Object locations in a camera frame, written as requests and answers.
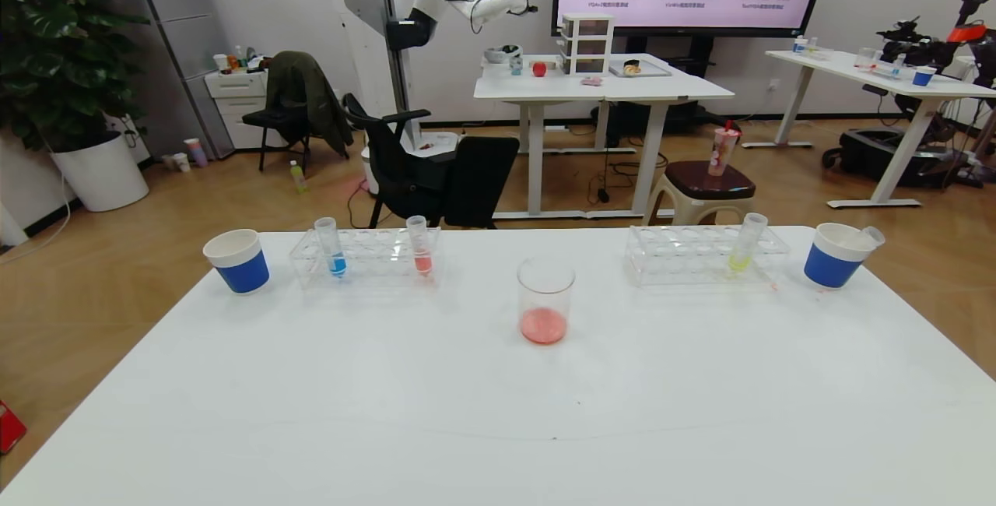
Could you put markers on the blue pigment test tube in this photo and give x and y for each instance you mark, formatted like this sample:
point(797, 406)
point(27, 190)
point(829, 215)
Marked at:
point(336, 261)

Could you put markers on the red pigment test tube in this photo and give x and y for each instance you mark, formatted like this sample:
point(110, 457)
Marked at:
point(422, 261)
point(873, 236)

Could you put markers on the clear glass beaker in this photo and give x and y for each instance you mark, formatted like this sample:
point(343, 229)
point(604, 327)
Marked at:
point(545, 325)

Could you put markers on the clear plastic test tube rack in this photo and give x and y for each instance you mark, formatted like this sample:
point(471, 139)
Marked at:
point(696, 253)
point(373, 253)

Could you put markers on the yellow pigment test tube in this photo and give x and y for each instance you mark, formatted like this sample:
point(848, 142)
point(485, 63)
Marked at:
point(741, 259)

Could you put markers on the black office chair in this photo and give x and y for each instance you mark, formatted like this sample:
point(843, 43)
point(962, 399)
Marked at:
point(405, 171)

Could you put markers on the red apple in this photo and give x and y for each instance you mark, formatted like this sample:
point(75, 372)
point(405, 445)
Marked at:
point(539, 68)

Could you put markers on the grey bowl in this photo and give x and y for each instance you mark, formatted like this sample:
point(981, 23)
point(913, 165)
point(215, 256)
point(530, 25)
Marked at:
point(502, 54)

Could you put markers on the pink cloth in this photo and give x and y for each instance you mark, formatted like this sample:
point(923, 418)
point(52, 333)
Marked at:
point(592, 79)

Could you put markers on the white double desk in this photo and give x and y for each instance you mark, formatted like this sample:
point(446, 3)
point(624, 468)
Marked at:
point(607, 87)

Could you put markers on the white desktop drawer organizer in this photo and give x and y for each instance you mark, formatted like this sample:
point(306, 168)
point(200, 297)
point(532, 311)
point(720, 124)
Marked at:
point(587, 43)

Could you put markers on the green drink bottle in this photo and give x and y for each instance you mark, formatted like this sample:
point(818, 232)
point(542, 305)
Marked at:
point(297, 177)

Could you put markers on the brown topped plastic stool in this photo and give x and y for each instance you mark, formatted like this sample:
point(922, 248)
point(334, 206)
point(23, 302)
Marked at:
point(712, 179)

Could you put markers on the grey tray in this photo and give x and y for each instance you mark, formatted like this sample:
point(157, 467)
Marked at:
point(654, 70)

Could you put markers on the drink cup with red straw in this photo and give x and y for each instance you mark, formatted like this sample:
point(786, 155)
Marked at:
point(721, 152)

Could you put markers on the dark green jacket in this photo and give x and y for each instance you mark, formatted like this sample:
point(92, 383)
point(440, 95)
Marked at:
point(303, 89)

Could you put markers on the black four-legged chair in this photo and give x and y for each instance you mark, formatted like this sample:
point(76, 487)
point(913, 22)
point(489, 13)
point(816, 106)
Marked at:
point(272, 118)

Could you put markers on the blue white paper cup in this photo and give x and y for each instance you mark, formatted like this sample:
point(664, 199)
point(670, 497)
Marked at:
point(243, 271)
point(829, 266)

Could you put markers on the white drawer cabinet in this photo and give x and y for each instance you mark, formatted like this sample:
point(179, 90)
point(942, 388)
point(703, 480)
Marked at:
point(233, 89)

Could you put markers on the purple paper cup stack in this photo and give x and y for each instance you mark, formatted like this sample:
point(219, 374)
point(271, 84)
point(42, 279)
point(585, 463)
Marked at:
point(196, 152)

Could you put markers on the small white paper cup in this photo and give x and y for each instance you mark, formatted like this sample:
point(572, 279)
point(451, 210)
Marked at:
point(182, 163)

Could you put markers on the grey tall cabinet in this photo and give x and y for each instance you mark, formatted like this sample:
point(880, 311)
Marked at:
point(183, 39)

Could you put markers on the black wheeled robot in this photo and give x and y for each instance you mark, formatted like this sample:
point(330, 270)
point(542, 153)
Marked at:
point(879, 152)

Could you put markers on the white standing desk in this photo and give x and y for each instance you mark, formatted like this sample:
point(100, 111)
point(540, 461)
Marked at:
point(856, 70)

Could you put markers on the white plant pot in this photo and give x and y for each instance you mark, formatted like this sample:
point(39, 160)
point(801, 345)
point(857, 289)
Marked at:
point(101, 175)

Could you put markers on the small blue paper cup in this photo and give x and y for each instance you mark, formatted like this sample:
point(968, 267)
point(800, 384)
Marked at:
point(924, 78)

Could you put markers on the green potted plant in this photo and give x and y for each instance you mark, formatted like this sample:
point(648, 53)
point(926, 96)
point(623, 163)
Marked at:
point(54, 47)

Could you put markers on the red box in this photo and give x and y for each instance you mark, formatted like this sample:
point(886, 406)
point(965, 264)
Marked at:
point(9, 428)

